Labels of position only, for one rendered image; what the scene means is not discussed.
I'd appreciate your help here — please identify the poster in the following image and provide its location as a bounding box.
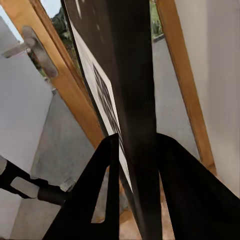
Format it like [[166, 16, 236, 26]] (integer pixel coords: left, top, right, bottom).
[[60, 0, 163, 240]]

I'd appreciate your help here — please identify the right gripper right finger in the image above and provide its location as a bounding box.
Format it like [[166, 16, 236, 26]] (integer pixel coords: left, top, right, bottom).
[[157, 133, 240, 240]]

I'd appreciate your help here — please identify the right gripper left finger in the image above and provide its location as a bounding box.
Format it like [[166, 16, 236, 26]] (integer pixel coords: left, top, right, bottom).
[[42, 133, 120, 240]]

